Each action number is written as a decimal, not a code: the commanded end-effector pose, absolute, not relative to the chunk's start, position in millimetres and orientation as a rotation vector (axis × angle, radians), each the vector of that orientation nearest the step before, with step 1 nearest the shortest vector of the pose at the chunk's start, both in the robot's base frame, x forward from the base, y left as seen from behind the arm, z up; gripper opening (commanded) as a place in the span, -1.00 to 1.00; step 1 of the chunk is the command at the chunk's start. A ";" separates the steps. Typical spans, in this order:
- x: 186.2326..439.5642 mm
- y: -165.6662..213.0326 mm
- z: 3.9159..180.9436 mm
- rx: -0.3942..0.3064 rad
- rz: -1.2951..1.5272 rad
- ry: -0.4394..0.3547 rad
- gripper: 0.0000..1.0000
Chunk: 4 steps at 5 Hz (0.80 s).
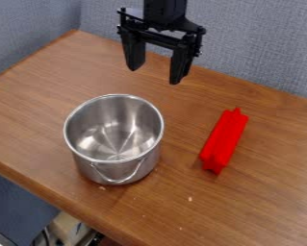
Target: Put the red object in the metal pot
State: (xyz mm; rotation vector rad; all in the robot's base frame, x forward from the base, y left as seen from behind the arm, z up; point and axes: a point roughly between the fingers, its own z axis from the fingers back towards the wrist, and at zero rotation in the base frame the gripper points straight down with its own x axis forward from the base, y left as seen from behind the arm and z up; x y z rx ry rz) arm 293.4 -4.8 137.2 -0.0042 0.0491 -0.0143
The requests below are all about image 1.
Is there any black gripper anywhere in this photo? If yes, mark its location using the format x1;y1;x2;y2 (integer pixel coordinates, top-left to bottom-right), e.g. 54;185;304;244
118;0;206;85

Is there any red plastic block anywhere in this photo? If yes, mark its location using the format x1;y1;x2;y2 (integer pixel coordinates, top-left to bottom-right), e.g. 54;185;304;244
199;108;249;175

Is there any metal pot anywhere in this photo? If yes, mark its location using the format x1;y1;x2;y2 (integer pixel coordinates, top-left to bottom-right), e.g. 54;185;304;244
63;94;165;185

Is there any beige box under table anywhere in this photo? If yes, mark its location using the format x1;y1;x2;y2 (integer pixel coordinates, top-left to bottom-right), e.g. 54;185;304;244
46;212;95;246

